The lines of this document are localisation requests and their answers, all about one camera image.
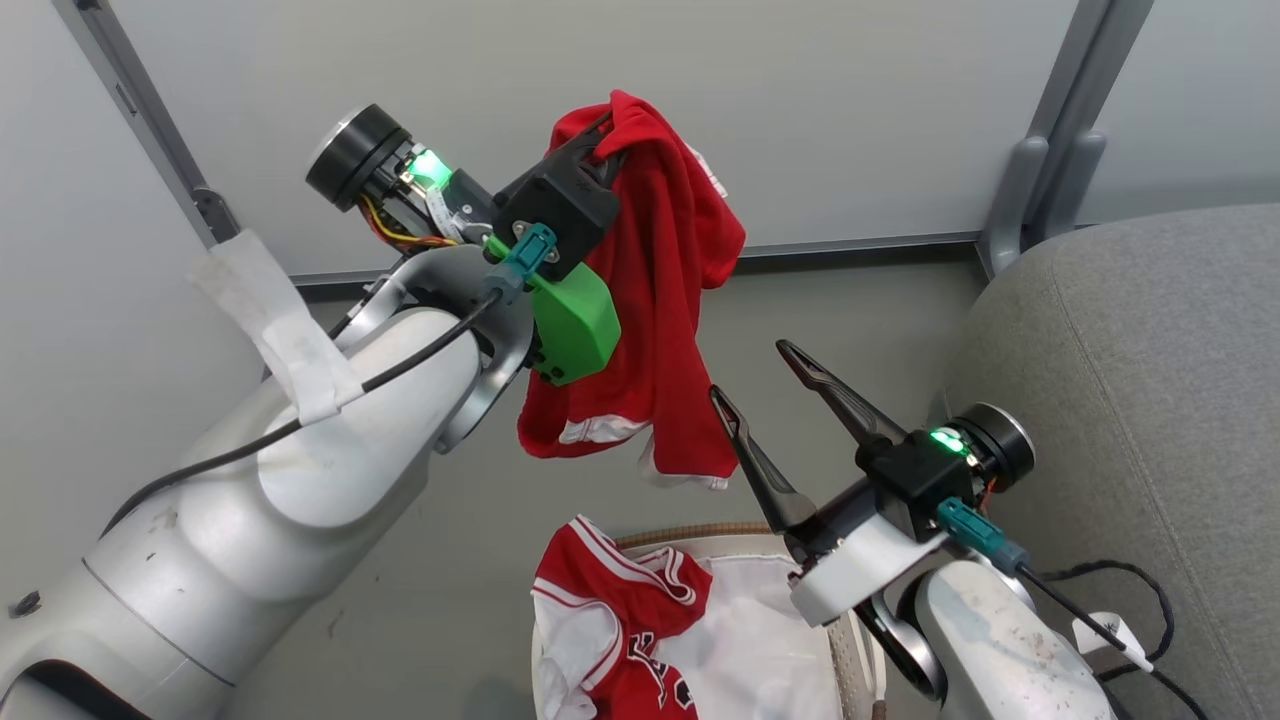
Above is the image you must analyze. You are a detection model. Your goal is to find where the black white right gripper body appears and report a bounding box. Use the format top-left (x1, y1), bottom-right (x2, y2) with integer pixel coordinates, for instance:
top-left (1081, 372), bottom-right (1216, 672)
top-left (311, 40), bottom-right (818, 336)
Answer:
top-left (785, 428), bottom-right (989, 628)

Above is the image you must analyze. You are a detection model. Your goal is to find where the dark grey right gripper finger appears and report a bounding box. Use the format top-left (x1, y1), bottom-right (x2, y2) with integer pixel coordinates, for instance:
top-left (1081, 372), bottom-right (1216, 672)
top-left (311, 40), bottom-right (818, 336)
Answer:
top-left (709, 385), bottom-right (818, 533)
top-left (776, 339), bottom-right (908, 448)

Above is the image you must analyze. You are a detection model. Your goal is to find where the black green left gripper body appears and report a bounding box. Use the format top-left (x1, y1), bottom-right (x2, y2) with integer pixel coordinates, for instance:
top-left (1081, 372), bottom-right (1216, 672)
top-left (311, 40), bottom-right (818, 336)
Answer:
top-left (488, 155), bottom-right (623, 388)

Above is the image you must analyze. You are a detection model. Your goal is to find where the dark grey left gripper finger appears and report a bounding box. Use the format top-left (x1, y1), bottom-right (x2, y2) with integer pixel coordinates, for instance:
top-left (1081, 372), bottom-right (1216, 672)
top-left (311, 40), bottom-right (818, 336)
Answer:
top-left (590, 140), bottom-right (631, 193)
top-left (546, 112), bottom-right (613, 169)

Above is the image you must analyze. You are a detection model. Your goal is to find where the plain red garment white trim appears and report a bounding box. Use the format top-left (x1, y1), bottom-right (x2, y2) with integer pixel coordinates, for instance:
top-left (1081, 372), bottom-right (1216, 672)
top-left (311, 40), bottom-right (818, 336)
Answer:
top-left (517, 90), bottom-right (747, 491)

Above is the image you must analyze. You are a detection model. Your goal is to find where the red jersey with black lettering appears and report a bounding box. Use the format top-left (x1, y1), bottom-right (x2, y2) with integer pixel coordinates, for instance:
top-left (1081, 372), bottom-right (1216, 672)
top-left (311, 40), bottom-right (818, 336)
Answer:
top-left (530, 515), bottom-right (714, 720)

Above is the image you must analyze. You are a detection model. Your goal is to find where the white plastic basket liner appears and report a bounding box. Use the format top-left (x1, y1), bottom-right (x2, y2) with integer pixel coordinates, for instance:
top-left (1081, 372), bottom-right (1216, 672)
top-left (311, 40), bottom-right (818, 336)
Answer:
top-left (655, 553), bottom-right (848, 720)

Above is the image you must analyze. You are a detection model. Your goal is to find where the white laundry basket brown rim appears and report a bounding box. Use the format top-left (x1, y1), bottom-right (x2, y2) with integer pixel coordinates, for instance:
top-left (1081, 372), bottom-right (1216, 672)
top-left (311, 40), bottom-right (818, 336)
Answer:
top-left (530, 522), bottom-right (893, 720)

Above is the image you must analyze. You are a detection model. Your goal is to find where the grey fabric sofa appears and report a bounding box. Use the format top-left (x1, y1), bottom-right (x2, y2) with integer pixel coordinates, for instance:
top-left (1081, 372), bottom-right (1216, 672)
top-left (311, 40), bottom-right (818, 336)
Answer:
top-left (940, 204), bottom-right (1280, 720)

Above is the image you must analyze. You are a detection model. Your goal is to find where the small white tape tag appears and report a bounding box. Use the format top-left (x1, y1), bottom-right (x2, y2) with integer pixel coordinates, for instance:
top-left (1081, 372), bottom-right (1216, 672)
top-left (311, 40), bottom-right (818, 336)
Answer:
top-left (1071, 611), bottom-right (1157, 674)

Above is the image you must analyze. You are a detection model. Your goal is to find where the teal left cable connector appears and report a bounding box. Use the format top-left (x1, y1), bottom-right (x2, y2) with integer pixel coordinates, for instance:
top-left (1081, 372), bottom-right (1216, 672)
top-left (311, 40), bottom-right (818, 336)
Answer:
top-left (484, 222), bottom-right (559, 303)

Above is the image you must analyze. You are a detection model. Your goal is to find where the teal cable connector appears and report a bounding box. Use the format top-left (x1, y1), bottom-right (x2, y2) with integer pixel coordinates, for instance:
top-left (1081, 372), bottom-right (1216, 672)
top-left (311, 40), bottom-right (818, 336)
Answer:
top-left (484, 222), bottom-right (559, 303)
top-left (936, 497), bottom-right (1032, 577)

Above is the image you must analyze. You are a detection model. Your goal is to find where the teal right cable connector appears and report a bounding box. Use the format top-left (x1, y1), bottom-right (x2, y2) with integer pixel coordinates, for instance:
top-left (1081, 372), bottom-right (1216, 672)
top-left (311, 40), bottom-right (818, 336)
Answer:
top-left (936, 497), bottom-right (1032, 577)

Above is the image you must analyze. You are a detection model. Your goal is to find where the grey partition bottom rail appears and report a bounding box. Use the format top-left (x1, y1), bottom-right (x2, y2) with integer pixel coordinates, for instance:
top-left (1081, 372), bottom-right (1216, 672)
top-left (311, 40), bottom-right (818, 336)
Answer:
top-left (285, 231), bottom-right (986, 289)

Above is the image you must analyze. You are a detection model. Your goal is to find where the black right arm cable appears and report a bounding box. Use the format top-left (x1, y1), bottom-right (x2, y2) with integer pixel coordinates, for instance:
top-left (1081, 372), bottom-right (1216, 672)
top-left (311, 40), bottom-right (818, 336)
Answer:
top-left (1012, 560), bottom-right (1213, 720)

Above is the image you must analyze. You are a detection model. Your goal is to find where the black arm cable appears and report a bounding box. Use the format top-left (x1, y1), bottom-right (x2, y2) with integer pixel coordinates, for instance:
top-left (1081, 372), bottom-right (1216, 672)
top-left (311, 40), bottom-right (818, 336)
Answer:
top-left (1012, 560), bottom-right (1213, 720)
top-left (98, 288), bottom-right (501, 538)

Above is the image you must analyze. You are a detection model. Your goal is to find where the looped black cable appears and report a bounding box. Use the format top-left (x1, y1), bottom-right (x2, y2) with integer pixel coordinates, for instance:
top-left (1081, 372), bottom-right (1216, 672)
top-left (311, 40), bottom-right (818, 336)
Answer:
top-left (1038, 560), bottom-right (1177, 685)

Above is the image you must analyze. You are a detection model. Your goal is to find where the wide grey partition post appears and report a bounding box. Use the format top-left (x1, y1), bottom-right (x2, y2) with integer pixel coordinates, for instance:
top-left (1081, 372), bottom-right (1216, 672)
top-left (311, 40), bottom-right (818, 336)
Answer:
top-left (978, 0), bottom-right (1157, 279)

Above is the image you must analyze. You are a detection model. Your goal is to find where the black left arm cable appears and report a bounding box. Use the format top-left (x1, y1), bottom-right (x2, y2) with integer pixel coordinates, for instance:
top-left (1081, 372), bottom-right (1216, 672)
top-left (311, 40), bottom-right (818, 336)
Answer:
top-left (98, 288), bottom-right (501, 538)

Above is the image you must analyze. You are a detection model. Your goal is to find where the thin grey partition post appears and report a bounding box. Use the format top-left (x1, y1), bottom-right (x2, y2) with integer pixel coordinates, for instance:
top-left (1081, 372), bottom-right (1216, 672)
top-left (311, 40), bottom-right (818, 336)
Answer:
top-left (52, 0), bottom-right (243, 251)

